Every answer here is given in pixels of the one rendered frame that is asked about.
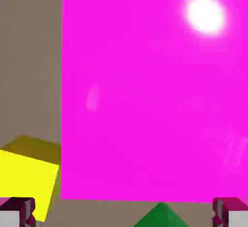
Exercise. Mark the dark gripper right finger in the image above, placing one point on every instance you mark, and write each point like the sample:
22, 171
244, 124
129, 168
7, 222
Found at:
232, 211

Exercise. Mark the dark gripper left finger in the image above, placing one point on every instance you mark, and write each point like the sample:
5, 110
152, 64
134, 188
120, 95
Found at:
13, 209

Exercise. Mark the small yellow cube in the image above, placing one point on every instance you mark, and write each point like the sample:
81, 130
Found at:
25, 176

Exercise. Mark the small green cube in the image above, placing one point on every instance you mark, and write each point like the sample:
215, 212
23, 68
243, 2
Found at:
161, 217

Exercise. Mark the large magenta box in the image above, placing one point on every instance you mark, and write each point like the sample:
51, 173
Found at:
151, 102

